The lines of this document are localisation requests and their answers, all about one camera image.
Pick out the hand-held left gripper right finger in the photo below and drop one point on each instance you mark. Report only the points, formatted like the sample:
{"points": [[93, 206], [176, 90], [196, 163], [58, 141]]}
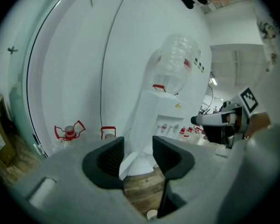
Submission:
{"points": [[200, 171]]}

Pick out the person's right forearm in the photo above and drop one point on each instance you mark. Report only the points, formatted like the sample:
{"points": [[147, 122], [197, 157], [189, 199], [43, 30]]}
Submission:
{"points": [[259, 122]]}

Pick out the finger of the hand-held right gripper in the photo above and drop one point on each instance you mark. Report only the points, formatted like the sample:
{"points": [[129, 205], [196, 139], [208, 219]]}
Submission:
{"points": [[210, 120]]}

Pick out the person's right hand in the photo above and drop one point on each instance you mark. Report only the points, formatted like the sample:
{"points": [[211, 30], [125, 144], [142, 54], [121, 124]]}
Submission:
{"points": [[236, 119]]}

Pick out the large wrapped water jug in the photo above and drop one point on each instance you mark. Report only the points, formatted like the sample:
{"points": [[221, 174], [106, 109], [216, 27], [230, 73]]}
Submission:
{"points": [[177, 55]]}

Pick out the ceiling light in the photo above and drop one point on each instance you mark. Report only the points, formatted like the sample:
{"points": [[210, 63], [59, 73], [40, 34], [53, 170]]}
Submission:
{"points": [[214, 81]]}

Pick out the white wall sign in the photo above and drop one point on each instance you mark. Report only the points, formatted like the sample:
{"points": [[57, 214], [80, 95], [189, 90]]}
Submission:
{"points": [[198, 53]]}

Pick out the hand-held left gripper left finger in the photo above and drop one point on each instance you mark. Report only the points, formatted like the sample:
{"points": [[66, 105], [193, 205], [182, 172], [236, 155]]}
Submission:
{"points": [[67, 171]]}

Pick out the white cartoon print shirt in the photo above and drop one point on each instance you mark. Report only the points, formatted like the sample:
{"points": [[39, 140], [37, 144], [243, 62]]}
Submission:
{"points": [[268, 43]]}

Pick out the white water dispenser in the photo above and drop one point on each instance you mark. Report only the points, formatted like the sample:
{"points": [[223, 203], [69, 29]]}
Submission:
{"points": [[158, 106]]}

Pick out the cardboard box with white label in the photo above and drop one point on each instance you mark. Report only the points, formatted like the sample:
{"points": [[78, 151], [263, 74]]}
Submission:
{"points": [[0, 129]]}

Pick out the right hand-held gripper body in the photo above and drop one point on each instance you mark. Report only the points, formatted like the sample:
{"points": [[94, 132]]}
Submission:
{"points": [[247, 99]]}

